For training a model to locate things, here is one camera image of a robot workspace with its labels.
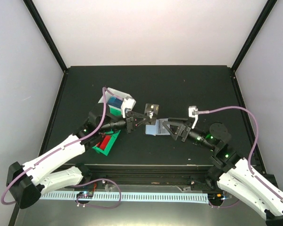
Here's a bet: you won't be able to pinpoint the black VIP card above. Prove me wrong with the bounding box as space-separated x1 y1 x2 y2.
144 104 159 125

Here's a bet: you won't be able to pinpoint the red credit card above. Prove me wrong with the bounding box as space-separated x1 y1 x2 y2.
97 135 111 150

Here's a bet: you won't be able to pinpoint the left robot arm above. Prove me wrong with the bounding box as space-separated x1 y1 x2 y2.
5 103 157 209

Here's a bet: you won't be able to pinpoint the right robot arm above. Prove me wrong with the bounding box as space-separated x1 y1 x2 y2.
162 118 283 226

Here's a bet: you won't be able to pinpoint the blue cards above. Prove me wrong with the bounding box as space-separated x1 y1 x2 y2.
108 96 123 109

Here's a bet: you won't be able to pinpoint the clear white plastic bin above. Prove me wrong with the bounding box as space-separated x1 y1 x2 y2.
105 88 136 115

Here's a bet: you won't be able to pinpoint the green plastic bin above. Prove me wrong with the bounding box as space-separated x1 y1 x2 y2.
92 130 120 156
109 106 122 117

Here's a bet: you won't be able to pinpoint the right small circuit board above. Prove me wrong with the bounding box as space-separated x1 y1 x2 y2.
208 193 230 201

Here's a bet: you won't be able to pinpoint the small circuit board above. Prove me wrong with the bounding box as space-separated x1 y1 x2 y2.
208 193 230 201
76 191 93 199

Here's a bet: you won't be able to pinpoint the left small circuit board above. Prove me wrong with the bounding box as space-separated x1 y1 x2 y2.
76 191 93 199

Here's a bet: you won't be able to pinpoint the clear acrylic sheet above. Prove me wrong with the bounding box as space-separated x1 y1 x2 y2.
11 200 265 226

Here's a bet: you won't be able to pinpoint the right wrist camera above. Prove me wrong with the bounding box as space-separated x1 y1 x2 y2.
188 106 199 129

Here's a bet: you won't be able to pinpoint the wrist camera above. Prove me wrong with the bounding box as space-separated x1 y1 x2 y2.
121 96 136 118
188 106 199 129

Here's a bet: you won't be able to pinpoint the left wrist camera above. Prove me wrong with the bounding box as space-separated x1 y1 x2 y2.
121 96 136 118

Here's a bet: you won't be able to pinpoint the black aluminium front rail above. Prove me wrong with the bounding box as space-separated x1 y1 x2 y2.
86 164 211 186

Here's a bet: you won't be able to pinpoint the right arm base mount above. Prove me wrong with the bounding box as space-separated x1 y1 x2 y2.
189 174 219 191

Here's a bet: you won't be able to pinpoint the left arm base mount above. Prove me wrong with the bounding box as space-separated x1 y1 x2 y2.
85 173 108 190

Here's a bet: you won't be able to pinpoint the white slotted cable duct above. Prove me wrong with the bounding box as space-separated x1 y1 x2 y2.
40 191 209 204

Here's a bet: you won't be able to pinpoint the right black frame post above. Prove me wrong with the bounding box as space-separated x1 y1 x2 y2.
231 0 279 71

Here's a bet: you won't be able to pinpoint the black frame post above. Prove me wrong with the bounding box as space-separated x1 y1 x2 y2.
22 0 69 73
231 0 279 71

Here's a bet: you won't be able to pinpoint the left black frame post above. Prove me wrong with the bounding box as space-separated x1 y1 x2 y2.
22 0 69 73

